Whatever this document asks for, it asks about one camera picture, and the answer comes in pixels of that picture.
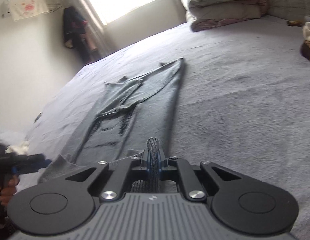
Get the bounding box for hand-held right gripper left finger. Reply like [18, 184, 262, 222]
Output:
[66, 150, 150, 202]

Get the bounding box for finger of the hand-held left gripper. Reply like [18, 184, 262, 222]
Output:
[11, 154, 51, 177]

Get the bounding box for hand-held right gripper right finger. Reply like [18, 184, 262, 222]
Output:
[159, 150, 242, 202]

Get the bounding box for grey cat-print sweater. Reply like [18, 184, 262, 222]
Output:
[37, 57, 187, 195]

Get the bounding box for hanging dark clothes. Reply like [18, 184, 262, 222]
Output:
[62, 6, 95, 64]

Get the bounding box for person's left hand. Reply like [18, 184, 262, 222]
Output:
[0, 179, 18, 207]

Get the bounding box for white plush toy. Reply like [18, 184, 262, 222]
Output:
[5, 141, 30, 155]

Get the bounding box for bed with grey sheet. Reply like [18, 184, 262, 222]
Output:
[10, 15, 310, 240]

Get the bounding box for beige patterned curtain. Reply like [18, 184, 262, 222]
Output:
[51, 0, 105, 58]

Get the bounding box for folded white floral duvet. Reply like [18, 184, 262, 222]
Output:
[181, 0, 268, 32]

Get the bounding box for folded brown floral cloth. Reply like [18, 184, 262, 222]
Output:
[299, 15, 310, 67]

